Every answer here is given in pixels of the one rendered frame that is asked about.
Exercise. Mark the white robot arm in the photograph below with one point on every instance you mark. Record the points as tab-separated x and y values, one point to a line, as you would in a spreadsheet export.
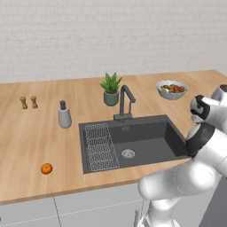
189	177

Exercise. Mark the dark grey sink faucet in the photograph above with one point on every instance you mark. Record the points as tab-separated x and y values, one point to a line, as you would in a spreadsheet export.
121	103

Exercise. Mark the round metal sink drain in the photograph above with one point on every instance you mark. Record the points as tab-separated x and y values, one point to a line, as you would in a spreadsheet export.
128	153

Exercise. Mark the dark grey sink basin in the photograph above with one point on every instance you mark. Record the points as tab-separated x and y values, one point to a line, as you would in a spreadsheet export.
147	139

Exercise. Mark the orange tangerine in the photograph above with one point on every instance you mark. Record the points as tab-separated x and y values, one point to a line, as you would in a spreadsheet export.
46	168

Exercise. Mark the green plant in grey pot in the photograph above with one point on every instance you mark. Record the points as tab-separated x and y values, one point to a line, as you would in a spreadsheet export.
111	91

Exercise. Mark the grey soap dispenser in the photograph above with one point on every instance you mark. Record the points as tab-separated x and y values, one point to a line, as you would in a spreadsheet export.
64	116

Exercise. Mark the grey bowl of fruit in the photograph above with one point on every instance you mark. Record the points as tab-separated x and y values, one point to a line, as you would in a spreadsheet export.
171	90

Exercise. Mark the wooden shaker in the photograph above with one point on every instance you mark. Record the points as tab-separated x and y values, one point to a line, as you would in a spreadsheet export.
34	102
23	103

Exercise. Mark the light grey cupboard front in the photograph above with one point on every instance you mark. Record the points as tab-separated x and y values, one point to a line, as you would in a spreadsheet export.
26	214
97	207

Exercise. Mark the dark grey appliance front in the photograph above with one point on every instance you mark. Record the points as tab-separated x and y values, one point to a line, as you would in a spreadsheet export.
217	207

